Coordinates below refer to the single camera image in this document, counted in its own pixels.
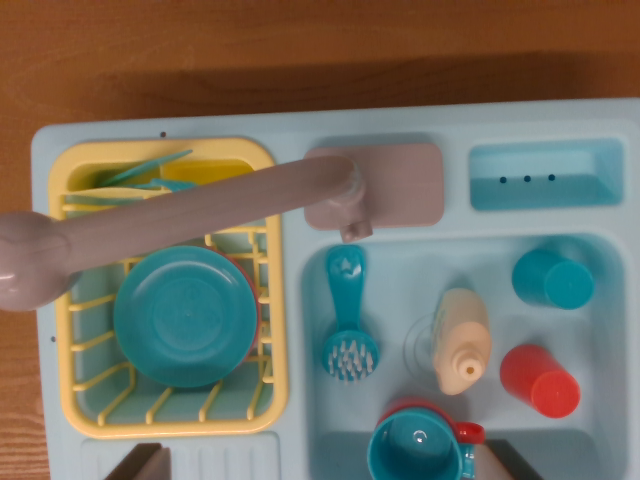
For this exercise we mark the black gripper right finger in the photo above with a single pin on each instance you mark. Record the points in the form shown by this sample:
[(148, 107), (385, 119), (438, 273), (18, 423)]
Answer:
[(495, 462)]

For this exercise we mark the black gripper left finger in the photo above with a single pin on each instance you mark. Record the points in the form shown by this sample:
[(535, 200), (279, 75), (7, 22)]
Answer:
[(150, 465)]

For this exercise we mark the cream detergent bottle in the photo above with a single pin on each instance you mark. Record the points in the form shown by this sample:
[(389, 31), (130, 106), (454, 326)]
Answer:
[(460, 330)]

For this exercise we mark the light blue toy sink unit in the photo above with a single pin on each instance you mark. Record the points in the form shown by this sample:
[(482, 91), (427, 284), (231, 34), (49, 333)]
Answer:
[(450, 125)]

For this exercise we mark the red toy mug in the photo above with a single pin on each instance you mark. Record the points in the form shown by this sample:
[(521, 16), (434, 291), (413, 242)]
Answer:
[(470, 431)]

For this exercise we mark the yellow dish rack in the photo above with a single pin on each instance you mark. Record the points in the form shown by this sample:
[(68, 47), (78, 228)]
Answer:
[(170, 427)]

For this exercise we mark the teal toy mug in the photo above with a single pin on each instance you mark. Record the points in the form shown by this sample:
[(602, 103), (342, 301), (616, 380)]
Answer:
[(415, 450)]

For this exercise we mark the red toy tumbler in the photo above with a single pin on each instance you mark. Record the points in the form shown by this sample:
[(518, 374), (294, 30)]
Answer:
[(537, 380)]

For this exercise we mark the teal toy plate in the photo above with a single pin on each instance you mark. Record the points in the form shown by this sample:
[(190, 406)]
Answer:
[(185, 315)]

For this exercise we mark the teal toy tumbler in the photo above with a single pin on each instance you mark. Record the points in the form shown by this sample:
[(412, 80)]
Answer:
[(550, 280)]

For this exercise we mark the red toy plate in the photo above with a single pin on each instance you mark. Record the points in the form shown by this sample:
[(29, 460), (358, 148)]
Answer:
[(256, 300)]

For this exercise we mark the teal dish brush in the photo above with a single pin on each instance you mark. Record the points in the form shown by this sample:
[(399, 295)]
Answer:
[(345, 295)]

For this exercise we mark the mauve grey toy faucet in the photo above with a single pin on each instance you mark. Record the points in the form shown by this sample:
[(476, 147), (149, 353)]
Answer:
[(200, 210)]

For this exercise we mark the teal toy cutlery piece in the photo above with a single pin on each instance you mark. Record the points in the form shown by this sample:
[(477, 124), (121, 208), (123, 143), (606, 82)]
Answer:
[(170, 185), (145, 167)]

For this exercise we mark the yellow toy plate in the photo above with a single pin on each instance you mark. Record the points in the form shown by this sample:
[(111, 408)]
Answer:
[(210, 172)]

